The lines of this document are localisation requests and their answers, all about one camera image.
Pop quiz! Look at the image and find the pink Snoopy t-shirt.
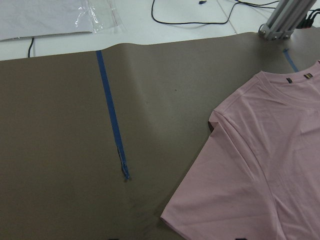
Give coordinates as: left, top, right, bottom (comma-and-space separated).
161, 62, 320, 240

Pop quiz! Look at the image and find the clear plastic bag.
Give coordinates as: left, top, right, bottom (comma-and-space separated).
0, 0, 122, 41

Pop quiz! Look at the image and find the aluminium frame post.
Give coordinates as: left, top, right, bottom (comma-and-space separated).
258, 0, 316, 41

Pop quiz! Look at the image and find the black cable on table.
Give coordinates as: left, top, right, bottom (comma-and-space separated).
151, 0, 280, 26

